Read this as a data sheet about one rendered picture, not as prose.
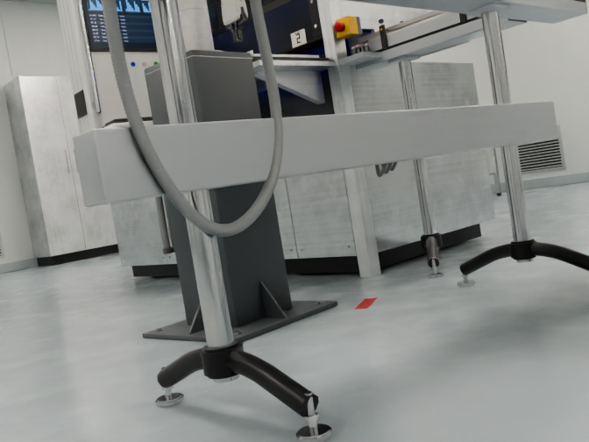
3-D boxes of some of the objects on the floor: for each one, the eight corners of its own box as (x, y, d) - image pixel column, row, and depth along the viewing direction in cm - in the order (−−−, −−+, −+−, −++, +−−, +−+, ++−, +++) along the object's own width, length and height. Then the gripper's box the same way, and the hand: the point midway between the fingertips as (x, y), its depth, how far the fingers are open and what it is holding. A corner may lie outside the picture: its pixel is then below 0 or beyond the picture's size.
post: (370, 274, 277) (290, -239, 266) (381, 274, 272) (300, -248, 262) (359, 277, 272) (278, -245, 262) (371, 277, 268) (288, -254, 258)
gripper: (210, -2, 249) (218, 46, 250) (235, -16, 238) (243, 36, 239) (226, -1, 254) (234, 47, 255) (251, -13, 243) (259, 37, 244)
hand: (237, 36), depth 247 cm, fingers closed
